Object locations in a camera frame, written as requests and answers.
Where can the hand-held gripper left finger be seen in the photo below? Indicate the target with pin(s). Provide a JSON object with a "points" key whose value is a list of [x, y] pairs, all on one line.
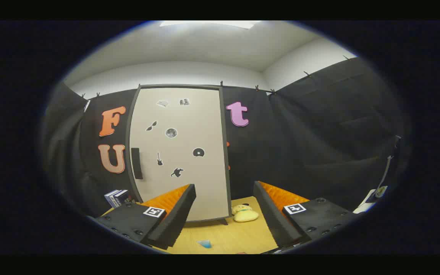
{"points": [[174, 217]]}

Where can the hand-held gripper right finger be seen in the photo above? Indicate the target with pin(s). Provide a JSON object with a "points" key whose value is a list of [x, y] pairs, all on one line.
{"points": [[271, 214]]}

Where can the beige cabinet door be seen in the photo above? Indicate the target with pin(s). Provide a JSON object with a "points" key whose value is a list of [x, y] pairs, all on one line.
{"points": [[189, 183]]}

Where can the blue white cosmetic tube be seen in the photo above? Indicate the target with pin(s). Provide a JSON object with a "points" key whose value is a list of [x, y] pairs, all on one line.
{"points": [[205, 244]]}

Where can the yellow plush toy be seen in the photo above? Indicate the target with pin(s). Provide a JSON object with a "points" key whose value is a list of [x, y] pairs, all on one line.
{"points": [[245, 215]]}

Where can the white side table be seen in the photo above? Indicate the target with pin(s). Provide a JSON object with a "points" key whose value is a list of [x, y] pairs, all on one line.
{"points": [[363, 208]]}

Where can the black backdrop cloth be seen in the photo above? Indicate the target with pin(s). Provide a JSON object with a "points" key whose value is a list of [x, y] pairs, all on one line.
{"points": [[319, 133]]}

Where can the black monitor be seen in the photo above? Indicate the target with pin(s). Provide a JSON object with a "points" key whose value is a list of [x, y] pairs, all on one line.
{"points": [[385, 173]]}

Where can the grey cabinet body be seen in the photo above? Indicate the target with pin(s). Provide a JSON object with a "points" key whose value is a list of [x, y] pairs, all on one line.
{"points": [[178, 86]]}

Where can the ceiling light panel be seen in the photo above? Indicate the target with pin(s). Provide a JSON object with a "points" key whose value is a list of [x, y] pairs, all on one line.
{"points": [[212, 24]]}

